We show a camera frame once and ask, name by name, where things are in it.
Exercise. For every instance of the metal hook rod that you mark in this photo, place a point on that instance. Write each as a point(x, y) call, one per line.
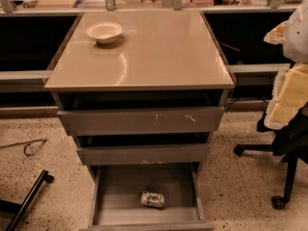
point(25, 144)

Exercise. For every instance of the open grey bottom drawer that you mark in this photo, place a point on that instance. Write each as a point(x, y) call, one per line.
point(117, 204)

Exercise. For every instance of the black chair leg left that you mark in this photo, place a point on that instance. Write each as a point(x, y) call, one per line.
point(15, 211)

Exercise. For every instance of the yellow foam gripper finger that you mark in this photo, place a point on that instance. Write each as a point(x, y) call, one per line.
point(289, 95)
point(276, 35)

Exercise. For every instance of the white paper bowl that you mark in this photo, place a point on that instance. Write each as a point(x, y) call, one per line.
point(105, 32)

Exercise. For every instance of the crushed 7up can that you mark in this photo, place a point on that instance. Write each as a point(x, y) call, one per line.
point(152, 199)

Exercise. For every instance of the grey drawer cabinet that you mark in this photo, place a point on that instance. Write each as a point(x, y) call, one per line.
point(162, 59)

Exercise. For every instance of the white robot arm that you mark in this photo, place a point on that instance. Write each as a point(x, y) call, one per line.
point(295, 46)

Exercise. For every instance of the grey top drawer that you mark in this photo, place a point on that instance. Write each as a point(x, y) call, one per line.
point(141, 121)

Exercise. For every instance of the black office chair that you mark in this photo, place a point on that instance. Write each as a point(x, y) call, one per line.
point(290, 142)

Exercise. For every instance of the grey middle drawer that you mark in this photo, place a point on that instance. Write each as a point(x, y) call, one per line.
point(143, 154)

